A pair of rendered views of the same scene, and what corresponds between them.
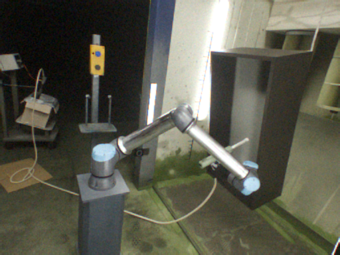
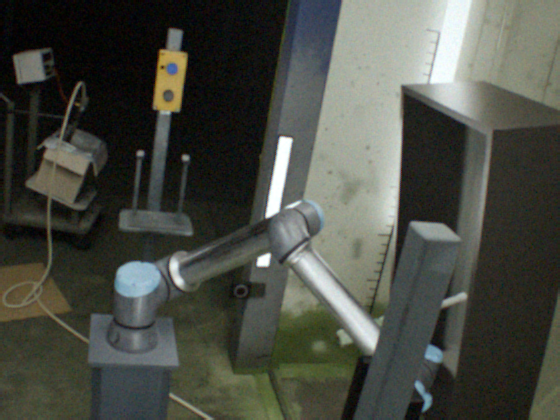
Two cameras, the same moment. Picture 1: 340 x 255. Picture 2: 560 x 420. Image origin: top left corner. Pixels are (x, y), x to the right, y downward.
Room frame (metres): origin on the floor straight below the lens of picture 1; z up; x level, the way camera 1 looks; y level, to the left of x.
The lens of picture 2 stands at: (-0.30, -0.42, 1.87)
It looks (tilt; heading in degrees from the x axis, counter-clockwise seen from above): 20 degrees down; 13
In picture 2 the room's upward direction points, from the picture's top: 11 degrees clockwise
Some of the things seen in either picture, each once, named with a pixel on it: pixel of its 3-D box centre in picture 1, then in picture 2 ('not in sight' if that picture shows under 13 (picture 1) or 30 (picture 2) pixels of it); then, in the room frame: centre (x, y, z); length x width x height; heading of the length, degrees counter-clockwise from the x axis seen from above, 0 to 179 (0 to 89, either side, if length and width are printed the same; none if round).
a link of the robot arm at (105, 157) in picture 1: (104, 159); (138, 292); (1.34, 0.41, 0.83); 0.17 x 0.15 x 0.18; 168
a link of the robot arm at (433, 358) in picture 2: (248, 171); (422, 366); (1.29, -0.56, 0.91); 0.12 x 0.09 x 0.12; 168
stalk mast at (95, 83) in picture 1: (94, 119); (153, 203); (2.15, 0.77, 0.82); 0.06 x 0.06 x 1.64; 31
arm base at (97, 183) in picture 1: (102, 176); (133, 326); (1.33, 0.41, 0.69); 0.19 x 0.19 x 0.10
